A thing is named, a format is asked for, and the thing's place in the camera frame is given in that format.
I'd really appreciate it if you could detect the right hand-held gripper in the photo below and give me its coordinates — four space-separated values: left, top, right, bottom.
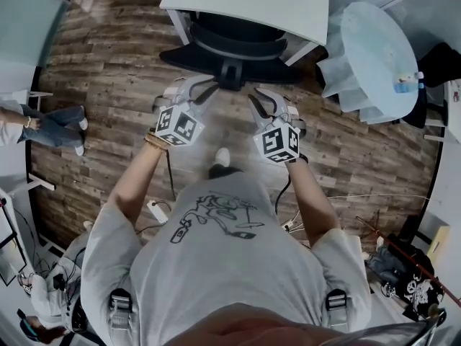
247 89 307 165

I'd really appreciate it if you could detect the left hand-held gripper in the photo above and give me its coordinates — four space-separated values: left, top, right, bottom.
154 76 219 147

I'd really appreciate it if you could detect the black office chair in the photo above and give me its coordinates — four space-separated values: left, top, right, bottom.
159 11 303 92

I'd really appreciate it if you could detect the person's left forearm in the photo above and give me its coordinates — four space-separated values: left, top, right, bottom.
107 138 170 230

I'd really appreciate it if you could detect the person's right forearm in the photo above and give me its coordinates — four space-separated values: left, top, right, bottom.
286 160 341 248

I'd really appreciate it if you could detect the black chair with draped jacket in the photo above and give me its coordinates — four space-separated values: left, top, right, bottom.
399 41 461 129

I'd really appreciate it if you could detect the person's white shoe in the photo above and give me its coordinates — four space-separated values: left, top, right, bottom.
212 147 231 167

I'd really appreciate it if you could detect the person's black trouser leg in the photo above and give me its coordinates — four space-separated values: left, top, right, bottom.
207 164 246 180

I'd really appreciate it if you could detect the round table with pale tablecloth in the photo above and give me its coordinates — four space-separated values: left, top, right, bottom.
320 1 421 124

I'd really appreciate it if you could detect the white power strip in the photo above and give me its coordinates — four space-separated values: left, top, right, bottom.
146 200 169 224

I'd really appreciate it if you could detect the clear plastic water bottle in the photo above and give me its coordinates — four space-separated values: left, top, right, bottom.
394 71 425 94

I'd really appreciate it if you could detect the person's grey printed t-shirt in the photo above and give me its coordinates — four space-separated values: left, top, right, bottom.
81 171 372 346

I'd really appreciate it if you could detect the small white side table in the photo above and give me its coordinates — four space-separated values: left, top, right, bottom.
0 88 55 112

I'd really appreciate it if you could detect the long wooden stick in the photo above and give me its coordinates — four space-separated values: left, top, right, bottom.
355 214 461 306

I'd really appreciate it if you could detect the cardboard box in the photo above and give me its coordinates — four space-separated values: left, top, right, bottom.
424 225 453 263

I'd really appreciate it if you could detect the person's face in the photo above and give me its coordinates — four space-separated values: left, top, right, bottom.
187 303 346 346

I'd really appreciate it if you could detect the beaded wrist bracelet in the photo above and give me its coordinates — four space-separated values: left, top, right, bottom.
143 128 172 151

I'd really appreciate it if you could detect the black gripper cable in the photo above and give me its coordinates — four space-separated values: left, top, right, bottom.
274 173 292 216
164 148 178 202

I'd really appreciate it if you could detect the white coiled cable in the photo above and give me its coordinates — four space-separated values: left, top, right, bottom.
280 192 430 230

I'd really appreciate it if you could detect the grey harness strap with buckle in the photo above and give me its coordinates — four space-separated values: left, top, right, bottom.
325 288 349 333
109 288 133 331

